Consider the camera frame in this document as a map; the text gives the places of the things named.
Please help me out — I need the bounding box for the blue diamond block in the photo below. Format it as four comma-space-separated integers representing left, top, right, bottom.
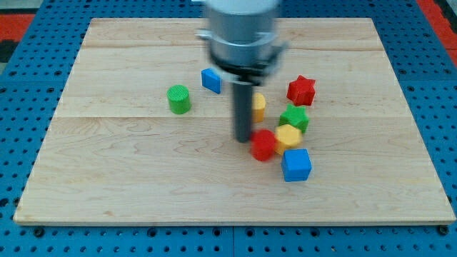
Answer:
201, 69, 222, 94

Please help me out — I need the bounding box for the blue cube block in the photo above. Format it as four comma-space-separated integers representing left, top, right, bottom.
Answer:
281, 148, 312, 182

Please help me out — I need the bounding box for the yellow hexagon block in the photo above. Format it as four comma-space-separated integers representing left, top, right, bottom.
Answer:
275, 124, 303, 155

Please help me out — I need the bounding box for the light wooden board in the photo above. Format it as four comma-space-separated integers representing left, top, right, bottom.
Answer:
14, 18, 456, 226

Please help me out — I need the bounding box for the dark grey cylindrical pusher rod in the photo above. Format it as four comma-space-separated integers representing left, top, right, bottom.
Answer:
232, 84, 253, 143

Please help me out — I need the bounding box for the red cylinder block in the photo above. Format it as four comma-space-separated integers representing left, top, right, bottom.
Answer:
251, 129, 276, 161

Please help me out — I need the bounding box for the red star block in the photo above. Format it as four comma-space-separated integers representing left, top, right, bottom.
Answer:
286, 75, 316, 106

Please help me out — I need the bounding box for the green star block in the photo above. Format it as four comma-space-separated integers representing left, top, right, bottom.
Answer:
278, 104, 309, 133

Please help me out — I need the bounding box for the green cylinder block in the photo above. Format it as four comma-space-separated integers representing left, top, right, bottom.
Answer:
166, 84, 191, 114

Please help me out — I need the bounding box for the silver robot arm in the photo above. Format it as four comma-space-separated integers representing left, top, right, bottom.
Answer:
196, 0, 288, 143

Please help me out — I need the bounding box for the yellow heart block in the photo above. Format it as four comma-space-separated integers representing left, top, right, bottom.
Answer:
252, 92, 266, 123

